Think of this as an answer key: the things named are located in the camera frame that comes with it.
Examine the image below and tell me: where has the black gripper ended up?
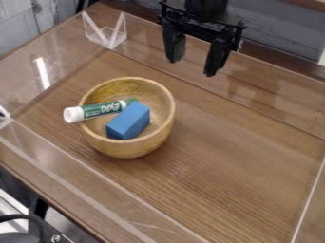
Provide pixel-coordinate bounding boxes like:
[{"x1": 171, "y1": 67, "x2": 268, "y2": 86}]
[{"x1": 159, "y1": 0, "x2": 246, "y2": 77}]

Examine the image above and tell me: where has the blue foam block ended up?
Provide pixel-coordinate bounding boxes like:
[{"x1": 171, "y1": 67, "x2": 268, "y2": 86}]
[{"x1": 105, "y1": 102, "x2": 149, "y2": 140}]

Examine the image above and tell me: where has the brown wooden bowl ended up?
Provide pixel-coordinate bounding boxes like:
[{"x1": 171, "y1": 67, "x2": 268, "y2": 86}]
[{"x1": 78, "y1": 77, "x2": 175, "y2": 159}]

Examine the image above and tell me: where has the green white marker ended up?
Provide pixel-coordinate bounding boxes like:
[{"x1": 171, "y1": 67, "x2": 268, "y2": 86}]
[{"x1": 62, "y1": 98, "x2": 136, "y2": 123}]

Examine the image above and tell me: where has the clear acrylic corner bracket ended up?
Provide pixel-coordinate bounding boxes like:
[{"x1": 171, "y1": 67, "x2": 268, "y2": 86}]
[{"x1": 81, "y1": 11, "x2": 127, "y2": 49}]

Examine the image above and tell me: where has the clear acrylic tray wall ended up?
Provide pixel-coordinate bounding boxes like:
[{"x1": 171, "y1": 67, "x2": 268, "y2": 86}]
[{"x1": 0, "y1": 114, "x2": 208, "y2": 243}]

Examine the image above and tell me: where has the black cable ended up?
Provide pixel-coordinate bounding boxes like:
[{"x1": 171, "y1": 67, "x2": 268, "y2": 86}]
[{"x1": 0, "y1": 214, "x2": 45, "y2": 243}]

